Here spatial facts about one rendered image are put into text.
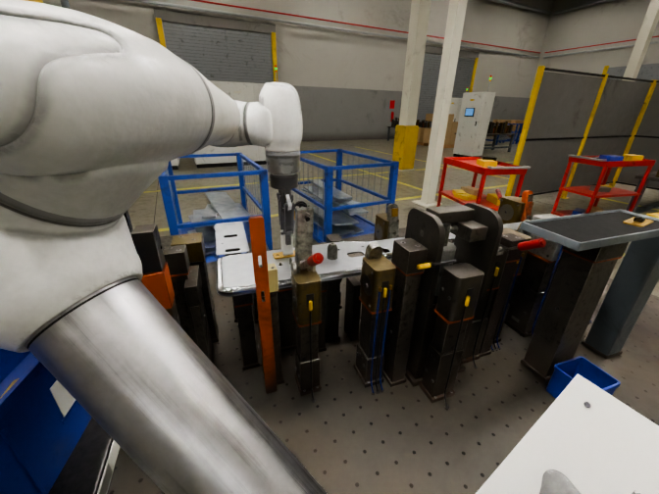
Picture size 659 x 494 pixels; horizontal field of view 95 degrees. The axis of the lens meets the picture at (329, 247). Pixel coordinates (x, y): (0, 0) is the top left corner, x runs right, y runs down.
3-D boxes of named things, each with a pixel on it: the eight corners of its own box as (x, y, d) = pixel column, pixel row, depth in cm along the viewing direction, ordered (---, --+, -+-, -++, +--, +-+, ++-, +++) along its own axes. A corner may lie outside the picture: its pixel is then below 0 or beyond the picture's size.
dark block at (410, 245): (393, 365, 92) (411, 236, 75) (406, 382, 86) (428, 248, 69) (379, 369, 90) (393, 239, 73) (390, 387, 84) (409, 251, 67)
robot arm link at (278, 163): (268, 153, 73) (269, 177, 76) (304, 152, 76) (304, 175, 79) (262, 148, 81) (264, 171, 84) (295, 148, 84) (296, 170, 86)
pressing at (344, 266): (545, 217, 134) (547, 214, 133) (602, 235, 114) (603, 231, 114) (216, 259, 91) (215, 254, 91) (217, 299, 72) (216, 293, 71)
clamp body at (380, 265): (372, 363, 93) (382, 253, 78) (389, 391, 84) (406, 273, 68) (352, 368, 91) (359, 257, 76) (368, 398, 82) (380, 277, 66)
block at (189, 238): (218, 326, 107) (202, 231, 92) (219, 341, 100) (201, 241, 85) (193, 331, 104) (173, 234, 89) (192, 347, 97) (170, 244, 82)
